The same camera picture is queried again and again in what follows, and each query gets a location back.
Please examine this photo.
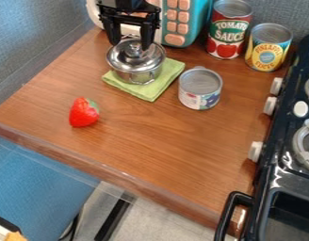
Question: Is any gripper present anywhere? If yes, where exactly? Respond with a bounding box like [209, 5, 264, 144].
[95, 0, 163, 51]

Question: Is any silver pot lid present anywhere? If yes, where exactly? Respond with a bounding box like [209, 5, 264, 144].
[105, 37, 168, 73]

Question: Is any silver pot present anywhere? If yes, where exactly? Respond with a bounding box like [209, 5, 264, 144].
[105, 37, 168, 86]

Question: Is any toy microwave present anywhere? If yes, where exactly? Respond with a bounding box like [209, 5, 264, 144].
[85, 0, 214, 49]

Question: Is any green cloth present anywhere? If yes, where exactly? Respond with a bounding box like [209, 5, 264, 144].
[101, 56, 187, 104]

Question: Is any white and blue can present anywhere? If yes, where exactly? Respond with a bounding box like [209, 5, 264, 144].
[177, 66, 224, 111]

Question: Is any red toy strawberry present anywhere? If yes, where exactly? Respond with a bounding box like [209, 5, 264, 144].
[67, 96, 102, 128]

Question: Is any red tomato sauce can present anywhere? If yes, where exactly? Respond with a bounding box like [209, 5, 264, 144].
[204, 0, 255, 60]

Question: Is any yellow and blue can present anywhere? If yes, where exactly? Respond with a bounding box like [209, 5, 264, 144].
[243, 23, 295, 73]

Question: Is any toy stove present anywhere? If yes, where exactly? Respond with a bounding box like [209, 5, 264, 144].
[213, 32, 309, 241]

